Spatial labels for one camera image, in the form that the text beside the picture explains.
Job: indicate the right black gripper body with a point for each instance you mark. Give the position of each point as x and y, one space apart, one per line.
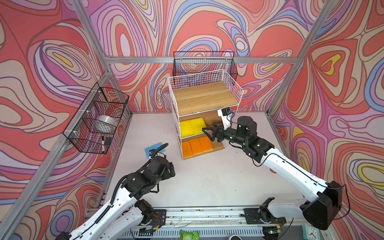
230 134

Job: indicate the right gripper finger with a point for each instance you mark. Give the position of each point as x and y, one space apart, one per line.
209 130
213 137

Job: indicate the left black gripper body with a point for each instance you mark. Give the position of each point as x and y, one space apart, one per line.
166 174

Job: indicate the yellow sponge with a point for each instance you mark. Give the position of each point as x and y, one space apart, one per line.
197 126
186 128

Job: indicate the orange sponge with pale back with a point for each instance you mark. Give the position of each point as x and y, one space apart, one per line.
187 150

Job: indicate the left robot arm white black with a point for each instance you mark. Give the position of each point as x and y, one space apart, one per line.
126 208

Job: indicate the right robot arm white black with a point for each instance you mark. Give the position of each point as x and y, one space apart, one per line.
321 201

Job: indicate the blue sponge left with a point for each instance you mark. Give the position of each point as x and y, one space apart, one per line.
152 148

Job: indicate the green snack packet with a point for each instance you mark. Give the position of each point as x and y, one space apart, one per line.
185 235

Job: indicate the black marker pen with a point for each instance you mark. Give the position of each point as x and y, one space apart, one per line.
103 144

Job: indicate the teal alarm clock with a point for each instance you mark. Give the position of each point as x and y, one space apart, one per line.
310 233

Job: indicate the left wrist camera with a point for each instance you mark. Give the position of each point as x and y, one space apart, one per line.
152 152

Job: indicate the white wire wooden shelf rack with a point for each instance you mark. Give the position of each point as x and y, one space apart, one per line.
201 96

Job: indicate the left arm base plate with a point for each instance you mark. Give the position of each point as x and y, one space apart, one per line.
155 218

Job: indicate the black wire basket back wall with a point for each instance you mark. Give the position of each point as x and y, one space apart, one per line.
194 62

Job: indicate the black wire basket wall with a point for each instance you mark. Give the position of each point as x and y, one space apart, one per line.
194 62
80 132

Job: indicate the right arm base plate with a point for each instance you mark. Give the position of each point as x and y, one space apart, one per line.
255 216

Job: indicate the black wire basket left wall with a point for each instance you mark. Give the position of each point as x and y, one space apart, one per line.
80 132

